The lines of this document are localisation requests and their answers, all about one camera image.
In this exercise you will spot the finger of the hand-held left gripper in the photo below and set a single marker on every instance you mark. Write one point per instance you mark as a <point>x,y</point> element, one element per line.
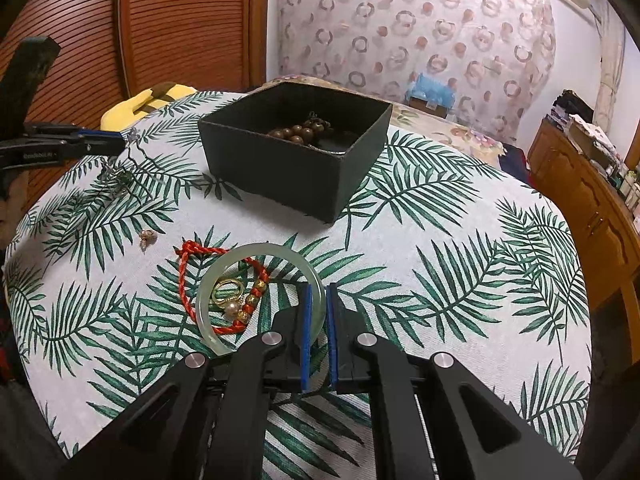
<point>95,134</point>
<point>100,147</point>

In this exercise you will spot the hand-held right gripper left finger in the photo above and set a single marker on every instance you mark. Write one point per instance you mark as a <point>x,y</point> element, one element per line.
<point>305,340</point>

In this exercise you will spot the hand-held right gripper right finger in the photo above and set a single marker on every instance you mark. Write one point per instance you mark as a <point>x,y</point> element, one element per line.
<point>332,340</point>

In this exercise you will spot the pale green jade bangle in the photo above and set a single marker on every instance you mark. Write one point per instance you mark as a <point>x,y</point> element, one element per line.
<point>202,305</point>

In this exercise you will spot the black cardboard box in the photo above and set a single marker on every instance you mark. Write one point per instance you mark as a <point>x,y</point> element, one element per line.
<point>280,175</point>

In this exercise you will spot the yellow plush toy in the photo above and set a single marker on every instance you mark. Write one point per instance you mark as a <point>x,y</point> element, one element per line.
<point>130,107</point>

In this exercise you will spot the small gold earring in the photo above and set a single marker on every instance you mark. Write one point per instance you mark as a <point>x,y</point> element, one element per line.
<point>146,236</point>

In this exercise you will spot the brown slatted wooden wardrobe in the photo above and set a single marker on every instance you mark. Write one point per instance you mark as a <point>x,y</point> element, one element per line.
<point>175,25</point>

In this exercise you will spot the small wooden box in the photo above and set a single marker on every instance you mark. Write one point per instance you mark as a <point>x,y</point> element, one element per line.
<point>429,106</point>

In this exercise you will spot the dark blue blanket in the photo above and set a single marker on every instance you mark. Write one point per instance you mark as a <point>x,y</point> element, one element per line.
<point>515,162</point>

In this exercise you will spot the blue bag on box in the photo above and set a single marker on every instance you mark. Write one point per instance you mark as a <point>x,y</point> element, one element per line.
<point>430,87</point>

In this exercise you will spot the wooden sideboard cabinet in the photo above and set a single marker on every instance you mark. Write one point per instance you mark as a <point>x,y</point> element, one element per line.
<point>590,220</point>

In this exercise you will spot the box with floral cloth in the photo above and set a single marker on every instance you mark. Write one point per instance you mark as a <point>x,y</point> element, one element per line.
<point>592,137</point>

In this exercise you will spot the stack of folded clothes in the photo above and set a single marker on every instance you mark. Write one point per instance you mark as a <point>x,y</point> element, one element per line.
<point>567,107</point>

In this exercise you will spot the group of cosmetic bottles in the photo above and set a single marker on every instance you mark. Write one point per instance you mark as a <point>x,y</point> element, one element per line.
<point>625,185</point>

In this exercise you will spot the cream lace curtain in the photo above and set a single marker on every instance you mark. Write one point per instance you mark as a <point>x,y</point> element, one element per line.
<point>614,50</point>

